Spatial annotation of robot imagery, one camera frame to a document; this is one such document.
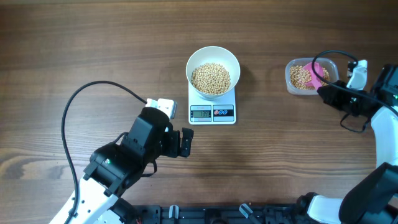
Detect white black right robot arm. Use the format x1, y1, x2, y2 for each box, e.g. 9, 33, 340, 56
296, 65, 397, 223

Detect white digital kitchen scale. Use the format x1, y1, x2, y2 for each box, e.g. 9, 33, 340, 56
188, 85, 236, 125

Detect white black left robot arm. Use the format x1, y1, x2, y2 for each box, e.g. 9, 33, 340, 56
52, 107, 194, 223

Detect soybeans in container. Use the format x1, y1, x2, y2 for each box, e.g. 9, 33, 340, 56
289, 65, 327, 90

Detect black left camera cable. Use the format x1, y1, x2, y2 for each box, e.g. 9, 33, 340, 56
60, 80, 149, 224

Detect white bowl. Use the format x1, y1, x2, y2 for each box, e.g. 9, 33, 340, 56
185, 46, 241, 100

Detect black camera cable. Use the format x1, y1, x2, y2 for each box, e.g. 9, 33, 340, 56
60, 80, 149, 224
311, 49, 398, 134

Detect pink plastic measuring scoop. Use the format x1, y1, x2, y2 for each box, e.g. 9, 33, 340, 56
298, 62, 324, 90

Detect soybeans in bowl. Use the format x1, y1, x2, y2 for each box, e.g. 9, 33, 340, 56
191, 63, 231, 95

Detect clear plastic container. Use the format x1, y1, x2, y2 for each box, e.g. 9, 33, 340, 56
285, 58, 339, 95

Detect black right camera cable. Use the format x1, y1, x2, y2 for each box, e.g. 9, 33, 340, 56
311, 49, 398, 134

